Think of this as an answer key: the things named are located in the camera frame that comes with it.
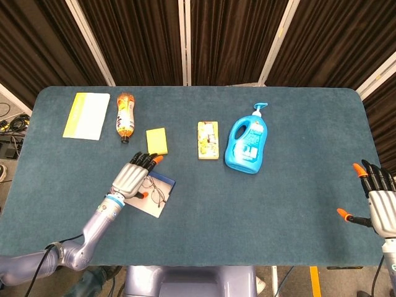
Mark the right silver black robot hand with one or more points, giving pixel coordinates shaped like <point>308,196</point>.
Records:
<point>382,207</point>

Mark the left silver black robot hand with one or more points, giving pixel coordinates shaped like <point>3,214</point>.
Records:
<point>130,179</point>

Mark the metal frame eyeglasses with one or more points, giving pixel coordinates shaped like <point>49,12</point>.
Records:
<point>158,192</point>

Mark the blue glasses case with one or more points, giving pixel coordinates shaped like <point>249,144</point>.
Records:
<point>151,210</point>

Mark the right lilac grey robot arm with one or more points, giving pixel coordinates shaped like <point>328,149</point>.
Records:
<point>389,263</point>

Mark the left lilac grey robot arm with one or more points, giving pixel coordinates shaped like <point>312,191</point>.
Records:
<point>92,226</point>

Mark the yellow sponge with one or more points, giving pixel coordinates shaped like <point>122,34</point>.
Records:
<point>156,140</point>

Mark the orange drink bottle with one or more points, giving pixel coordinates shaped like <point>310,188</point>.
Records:
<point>125,117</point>

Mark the yellow white booklet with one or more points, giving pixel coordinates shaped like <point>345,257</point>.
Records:
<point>89,117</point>

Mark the dark brown pleated curtain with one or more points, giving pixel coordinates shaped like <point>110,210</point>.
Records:
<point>139,40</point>
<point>37,46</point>
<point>232,40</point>
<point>383,123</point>
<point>334,43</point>

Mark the yellow snack box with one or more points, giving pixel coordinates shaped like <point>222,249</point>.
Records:
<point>208,142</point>

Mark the yellow floor tape strip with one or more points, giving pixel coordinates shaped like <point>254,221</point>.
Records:
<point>315,281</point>

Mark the blue detergent pump bottle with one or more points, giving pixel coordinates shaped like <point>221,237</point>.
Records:
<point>244,148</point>

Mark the lilac grey robot torso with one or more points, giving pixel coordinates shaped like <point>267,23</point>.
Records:
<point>191,281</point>

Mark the teal felt table cover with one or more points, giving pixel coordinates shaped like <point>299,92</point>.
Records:
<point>247,210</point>

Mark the black floor box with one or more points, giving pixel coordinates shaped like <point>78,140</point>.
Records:
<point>9,152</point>

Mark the white black shoe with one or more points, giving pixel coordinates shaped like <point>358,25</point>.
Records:
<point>2,173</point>

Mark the white table leg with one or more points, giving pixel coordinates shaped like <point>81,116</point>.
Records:
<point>274,281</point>

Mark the white partition frame post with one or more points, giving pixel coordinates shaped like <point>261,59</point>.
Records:
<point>90,40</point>
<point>184,43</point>
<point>277,43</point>
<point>376,77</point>

